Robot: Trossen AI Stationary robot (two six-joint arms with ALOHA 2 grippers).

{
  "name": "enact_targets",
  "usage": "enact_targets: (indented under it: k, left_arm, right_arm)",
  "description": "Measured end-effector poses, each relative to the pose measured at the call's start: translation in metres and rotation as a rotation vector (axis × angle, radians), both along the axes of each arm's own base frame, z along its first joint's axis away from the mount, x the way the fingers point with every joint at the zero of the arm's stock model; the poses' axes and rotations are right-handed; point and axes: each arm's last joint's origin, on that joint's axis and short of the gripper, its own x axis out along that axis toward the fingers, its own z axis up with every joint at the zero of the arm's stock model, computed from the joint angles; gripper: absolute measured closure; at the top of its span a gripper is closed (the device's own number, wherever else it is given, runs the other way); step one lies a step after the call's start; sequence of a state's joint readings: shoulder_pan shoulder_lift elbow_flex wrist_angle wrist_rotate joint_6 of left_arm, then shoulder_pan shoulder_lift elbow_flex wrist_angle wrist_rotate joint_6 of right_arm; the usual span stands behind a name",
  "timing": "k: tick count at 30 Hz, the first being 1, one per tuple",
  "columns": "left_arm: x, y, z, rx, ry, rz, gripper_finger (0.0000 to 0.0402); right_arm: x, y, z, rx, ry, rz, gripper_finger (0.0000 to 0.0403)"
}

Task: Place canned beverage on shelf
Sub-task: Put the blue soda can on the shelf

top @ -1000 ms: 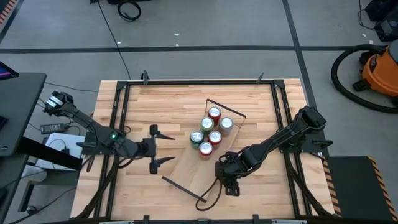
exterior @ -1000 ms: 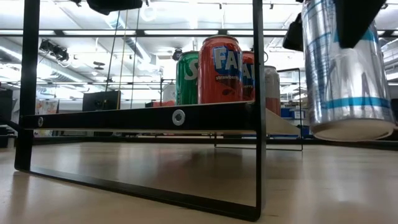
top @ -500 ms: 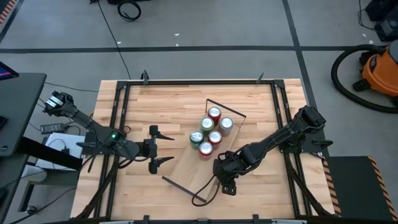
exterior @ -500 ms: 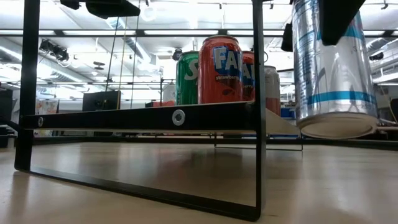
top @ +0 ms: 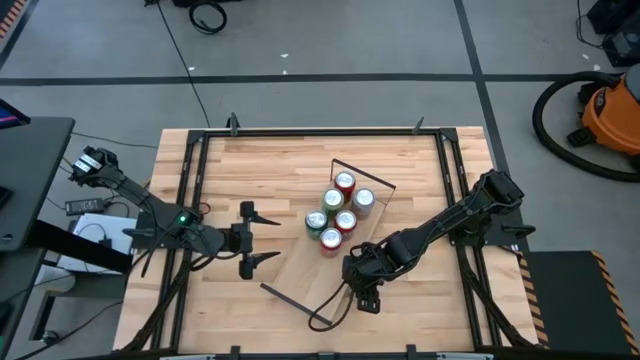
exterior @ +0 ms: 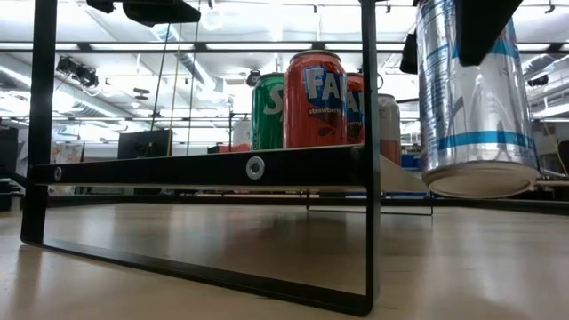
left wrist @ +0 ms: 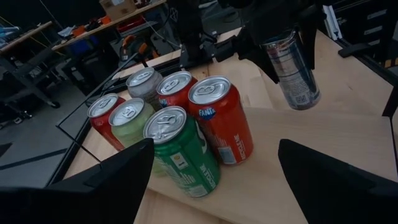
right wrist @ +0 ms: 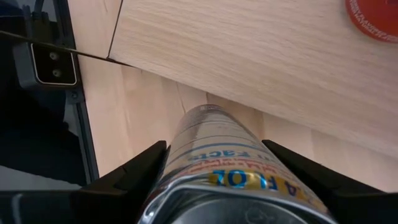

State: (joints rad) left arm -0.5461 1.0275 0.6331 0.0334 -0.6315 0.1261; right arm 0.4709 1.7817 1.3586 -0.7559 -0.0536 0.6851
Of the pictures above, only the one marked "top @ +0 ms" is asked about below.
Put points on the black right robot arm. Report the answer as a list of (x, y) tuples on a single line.
[(440, 220)]

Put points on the black hazard-striped mat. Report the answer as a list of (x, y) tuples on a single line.
[(575, 300)]

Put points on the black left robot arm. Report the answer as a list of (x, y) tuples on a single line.
[(125, 187)]

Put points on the white paper sheet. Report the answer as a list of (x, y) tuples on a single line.
[(95, 230)]

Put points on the black table frame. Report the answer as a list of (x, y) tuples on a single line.
[(320, 132)]

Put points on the pale green Sanzo can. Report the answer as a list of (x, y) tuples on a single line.
[(333, 199)]

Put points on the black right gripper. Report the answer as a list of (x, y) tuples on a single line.
[(367, 270)]

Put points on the computer monitor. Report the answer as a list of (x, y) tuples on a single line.
[(10, 117)]

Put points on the green Sprite can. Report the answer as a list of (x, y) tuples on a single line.
[(316, 223)]

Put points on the red Coca-Cola can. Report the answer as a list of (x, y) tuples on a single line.
[(345, 181)]

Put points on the black desk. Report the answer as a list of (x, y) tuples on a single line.
[(35, 175)]

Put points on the white pink lemonade can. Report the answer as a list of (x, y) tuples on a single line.
[(364, 200)]

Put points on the black equipment case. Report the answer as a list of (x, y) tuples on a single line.
[(622, 45)]

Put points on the red Fanta strawberry can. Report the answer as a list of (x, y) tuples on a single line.
[(331, 241), (345, 222)]

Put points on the black desk support bar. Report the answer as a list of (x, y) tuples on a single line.
[(75, 247)]

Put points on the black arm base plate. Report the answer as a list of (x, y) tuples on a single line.
[(500, 239), (142, 244)]

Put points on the orange shop vacuum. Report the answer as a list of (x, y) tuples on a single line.
[(536, 117), (615, 120)]

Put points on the black power adapter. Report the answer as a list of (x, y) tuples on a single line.
[(85, 206)]

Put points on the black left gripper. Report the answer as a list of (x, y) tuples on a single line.
[(246, 240)]

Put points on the black frame clamp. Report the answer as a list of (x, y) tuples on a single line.
[(411, 352), (233, 125), (418, 127), (235, 352)]

